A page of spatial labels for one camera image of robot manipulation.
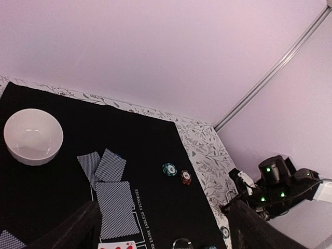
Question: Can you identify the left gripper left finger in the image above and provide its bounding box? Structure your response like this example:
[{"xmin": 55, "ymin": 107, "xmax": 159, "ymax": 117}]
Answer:
[{"xmin": 26, "ymin": 201, "xmax": 102, "ymax": 248}]

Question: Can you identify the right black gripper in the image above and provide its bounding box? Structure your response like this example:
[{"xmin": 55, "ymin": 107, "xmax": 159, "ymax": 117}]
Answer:
[{"xmin": 222, "ymin": 189, "xmax": 290, "ymax": 220}]

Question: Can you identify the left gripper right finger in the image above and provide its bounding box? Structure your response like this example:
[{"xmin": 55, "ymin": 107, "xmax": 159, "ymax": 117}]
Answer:
[{"xmin": 227, "ymin": 201, "xmax": 306, "ymax": 249}]

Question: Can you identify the face down board card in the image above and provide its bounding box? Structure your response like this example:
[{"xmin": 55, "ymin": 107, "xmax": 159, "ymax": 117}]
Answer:
[
  {"xmin": 100, "ymin": 208, "xmax": 140, "ymax": 240},
  {"xmin": 95, "ymin": 181, "xmax": 135, "ymax": 209}
]

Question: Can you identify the nine of hearts card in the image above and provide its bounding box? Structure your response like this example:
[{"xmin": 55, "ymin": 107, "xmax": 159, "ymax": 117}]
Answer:
[{"xmin": 98, "ymin": 241, "xmax": 137, "ymax": 249}]

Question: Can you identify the black dealer button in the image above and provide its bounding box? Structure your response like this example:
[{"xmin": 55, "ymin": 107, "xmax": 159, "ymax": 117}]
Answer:
[{"xmin": 171, "ymin": 238, "xmax": 193, "ymax": 249}]

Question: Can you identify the blue card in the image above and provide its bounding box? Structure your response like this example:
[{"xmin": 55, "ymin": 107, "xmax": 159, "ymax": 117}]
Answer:
[
  {"xmin": 0, "ymin": 230, "xmax": 26, "ymax": 249},
  {"xmin": 77, "ymin": 151, "xmax": 101, "ymax": 190}
]

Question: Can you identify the orange chip stack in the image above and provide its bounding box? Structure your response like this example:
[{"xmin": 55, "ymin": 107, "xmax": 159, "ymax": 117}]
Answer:
[{"xmin": 181, "ymin": 170, "xmax": 192, "ymax": 185}]

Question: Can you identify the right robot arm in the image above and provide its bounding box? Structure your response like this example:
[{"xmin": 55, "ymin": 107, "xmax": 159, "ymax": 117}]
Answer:
[{"xmin": 220, "ymin": 155, "xmax": 331, "ymax": 220}]

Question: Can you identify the single teal poker chip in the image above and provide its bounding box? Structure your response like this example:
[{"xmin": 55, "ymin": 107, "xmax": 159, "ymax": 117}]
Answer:
[{"xmin": 220, "ymin": 226, "xmax": 230, "ymax": 239}]

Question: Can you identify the black poker felt mat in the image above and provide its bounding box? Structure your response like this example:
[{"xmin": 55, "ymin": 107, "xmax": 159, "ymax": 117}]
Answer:
[{"xmin": 1, "ymin": 82, "xmax": 225, "ymax": 248}]

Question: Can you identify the white ceramic bowl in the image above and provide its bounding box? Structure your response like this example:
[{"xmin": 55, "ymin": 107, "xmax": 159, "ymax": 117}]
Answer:
[{"xmin": 3, "ymin": 108, "xmax": 64, "ymax": 166}]

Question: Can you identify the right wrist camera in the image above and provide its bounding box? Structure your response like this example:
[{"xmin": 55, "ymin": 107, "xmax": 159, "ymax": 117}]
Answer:
[{"xmin": 228, "ymin": 168, "xmax": 256, "ymax": 196}]

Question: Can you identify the right aluminium frame post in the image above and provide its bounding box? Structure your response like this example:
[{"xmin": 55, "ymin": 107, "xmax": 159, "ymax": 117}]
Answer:
[{"xmin": 213, "ymin": 5, "xmax": 332, "ymax": 132}]

